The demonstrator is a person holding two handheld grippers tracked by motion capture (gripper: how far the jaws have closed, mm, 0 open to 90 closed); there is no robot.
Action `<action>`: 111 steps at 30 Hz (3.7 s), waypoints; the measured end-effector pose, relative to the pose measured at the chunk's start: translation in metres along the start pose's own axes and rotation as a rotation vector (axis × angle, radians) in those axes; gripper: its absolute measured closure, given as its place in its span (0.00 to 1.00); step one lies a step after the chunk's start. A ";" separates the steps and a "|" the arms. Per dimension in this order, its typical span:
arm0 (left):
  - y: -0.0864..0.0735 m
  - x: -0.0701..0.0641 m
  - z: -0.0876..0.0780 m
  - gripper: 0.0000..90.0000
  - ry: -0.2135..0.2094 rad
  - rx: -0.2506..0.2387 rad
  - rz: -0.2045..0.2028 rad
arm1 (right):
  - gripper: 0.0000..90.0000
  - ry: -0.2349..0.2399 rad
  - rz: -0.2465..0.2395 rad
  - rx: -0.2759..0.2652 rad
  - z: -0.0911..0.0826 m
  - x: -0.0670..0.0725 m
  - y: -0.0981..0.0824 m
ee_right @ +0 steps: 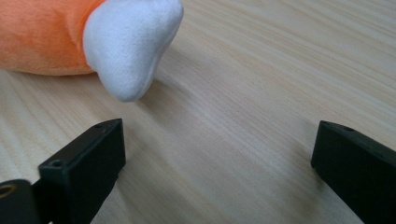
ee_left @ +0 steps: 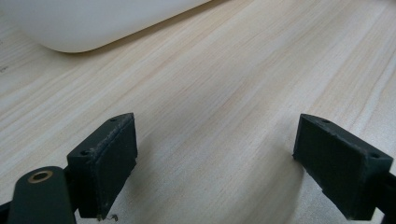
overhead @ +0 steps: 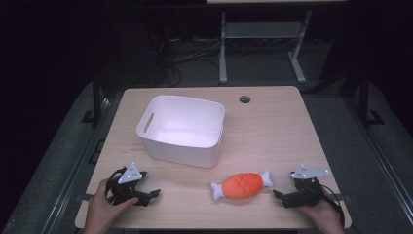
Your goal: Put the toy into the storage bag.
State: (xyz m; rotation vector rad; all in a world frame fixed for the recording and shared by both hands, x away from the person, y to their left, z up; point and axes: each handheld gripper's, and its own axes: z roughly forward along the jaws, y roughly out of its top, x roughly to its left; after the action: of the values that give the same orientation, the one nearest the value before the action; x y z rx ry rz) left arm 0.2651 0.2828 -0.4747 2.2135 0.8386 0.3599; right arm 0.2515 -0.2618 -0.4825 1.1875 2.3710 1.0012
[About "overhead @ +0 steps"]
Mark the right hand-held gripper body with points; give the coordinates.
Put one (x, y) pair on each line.
(307, 190)

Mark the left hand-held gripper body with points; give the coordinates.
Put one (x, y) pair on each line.
(129, 175)

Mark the person's right hand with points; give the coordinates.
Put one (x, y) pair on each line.
(323, 216)

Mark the person's left hand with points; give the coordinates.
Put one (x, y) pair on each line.
(101, 211)

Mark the orange meat-on-bone toy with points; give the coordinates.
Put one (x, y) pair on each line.
(242, 185)

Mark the white plastic basket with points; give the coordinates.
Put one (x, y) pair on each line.
(183, 130)

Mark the black metal stand post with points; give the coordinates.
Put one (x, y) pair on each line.
(96, 97)
(365, 97)

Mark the grey metal table frame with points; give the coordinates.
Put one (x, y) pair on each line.
(259, 31)

